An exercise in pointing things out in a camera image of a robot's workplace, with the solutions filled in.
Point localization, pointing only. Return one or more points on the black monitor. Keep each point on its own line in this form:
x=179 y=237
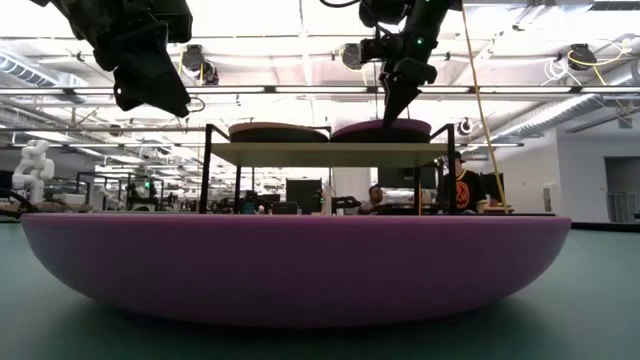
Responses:
x=302 y=195
x=395 y=177

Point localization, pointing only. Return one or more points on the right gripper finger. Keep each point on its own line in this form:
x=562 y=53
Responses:
x=397 y=97

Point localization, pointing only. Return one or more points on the black frame workstation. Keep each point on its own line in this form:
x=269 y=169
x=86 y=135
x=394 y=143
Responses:
x=142 y=202

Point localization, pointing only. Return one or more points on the pink round plate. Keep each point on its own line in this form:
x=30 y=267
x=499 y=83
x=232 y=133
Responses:
x=360 y=126

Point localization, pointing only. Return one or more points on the white pillar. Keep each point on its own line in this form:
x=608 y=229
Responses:
x=352 y=175

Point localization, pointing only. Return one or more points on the seated person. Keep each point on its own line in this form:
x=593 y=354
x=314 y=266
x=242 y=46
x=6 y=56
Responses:
x=375 y=195

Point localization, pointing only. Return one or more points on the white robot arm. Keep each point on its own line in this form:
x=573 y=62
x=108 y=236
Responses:
x=32 y=170

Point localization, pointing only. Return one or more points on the grey door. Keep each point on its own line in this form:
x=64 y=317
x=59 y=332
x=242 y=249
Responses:
x=622 y=190

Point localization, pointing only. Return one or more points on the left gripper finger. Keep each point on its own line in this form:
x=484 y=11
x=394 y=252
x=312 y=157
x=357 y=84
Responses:
x=147 y=75

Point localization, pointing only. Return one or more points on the large purple bowl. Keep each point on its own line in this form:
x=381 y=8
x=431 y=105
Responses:
x=300 y=270

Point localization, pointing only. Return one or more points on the silver ventilation duct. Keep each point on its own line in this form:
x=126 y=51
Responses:
x=30 y=72
x=550 y=117

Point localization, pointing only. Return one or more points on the white shelf with black frame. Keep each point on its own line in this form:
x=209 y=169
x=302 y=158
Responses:
x=325 y=155

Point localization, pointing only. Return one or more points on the background black robot arm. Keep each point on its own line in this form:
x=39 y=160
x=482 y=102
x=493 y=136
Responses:
x=345 y=202

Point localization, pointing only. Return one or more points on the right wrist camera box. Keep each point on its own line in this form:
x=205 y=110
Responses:
x=380 y=50

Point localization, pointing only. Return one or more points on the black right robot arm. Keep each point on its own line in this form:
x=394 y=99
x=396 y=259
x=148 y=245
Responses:
x=425 y=20

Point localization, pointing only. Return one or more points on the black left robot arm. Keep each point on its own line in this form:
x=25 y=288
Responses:
x=75 y=20

